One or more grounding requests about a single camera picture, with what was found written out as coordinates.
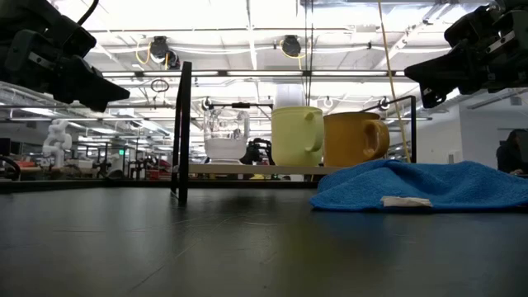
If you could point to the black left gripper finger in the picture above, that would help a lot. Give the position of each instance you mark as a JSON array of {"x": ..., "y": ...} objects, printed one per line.
[{"x": 86, "y": 88}]

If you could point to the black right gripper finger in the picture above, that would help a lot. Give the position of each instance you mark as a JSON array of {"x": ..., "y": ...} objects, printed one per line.
[{"x": 441, "y": 76}]

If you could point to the wooden shelf with black frame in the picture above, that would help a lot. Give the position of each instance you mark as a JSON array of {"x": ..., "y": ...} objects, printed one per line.
[{"x": 183, "y": 123}]

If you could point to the blue terry towel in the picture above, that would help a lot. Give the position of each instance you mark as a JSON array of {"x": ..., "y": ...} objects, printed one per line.
[{"x": 453, "y": 185}]

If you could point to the large mustard yellow mug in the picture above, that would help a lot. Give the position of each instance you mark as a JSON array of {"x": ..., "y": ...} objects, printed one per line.
[{"x": 350, "y": 140}]

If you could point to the clear glass cup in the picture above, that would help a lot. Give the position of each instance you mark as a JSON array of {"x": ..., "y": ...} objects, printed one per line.
[{"x": 226, "y": 140}]

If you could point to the small pale yellow mug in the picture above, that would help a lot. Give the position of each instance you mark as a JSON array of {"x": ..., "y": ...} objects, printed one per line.
[{"x": 295, "y": 138}]

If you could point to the white robot figure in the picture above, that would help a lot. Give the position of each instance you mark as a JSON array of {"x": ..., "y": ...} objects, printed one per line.
[{"x": 55, "y": 142}]

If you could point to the small black ceiling reel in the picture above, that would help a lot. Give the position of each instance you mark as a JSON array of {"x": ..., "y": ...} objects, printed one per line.
[{"x": 172, "y": 58}]

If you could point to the person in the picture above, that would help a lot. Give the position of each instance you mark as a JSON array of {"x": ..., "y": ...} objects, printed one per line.
[{"x": 511, "y": 152}]

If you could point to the white column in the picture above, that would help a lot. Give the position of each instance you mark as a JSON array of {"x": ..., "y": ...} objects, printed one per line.
[{"x": 289, "y": 95}]

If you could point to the black background machine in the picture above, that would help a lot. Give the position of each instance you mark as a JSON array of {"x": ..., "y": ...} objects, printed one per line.
[{"x": 257, "y": 152}]

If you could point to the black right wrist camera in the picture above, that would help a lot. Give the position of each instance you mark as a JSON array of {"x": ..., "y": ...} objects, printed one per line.
[{"x": 470, "y": 29}]

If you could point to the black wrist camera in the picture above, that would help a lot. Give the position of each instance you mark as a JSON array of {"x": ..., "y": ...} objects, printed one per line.
[
  {"x": 76, "y": 39},
  {"x": 470, "y": 29}
]

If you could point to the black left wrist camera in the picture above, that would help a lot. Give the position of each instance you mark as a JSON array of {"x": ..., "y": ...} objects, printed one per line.
[{"x": 76, "y": 39}]

